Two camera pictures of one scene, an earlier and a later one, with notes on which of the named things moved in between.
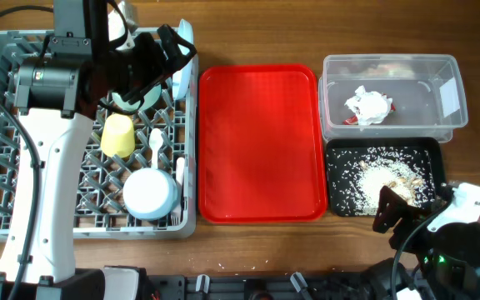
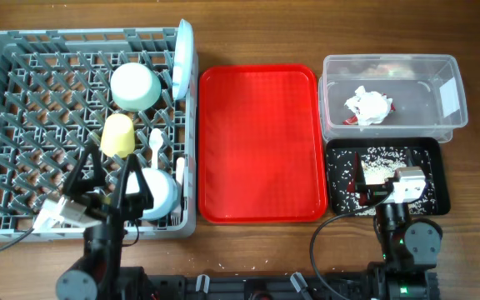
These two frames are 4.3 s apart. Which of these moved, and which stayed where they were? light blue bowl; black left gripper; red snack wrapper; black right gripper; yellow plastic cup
Moved: black right gripper; black left gripper
Stayed: yellow plastic cup; light blue bowl; red snack wrapper
